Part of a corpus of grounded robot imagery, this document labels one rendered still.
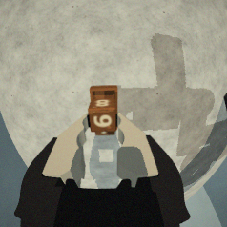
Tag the brown wooden tray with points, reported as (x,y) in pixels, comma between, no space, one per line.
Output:
(101,92)

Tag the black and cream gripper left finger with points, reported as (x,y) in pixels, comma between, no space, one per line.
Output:
(60,160)

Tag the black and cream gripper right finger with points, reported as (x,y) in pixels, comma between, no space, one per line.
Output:
(141,160)

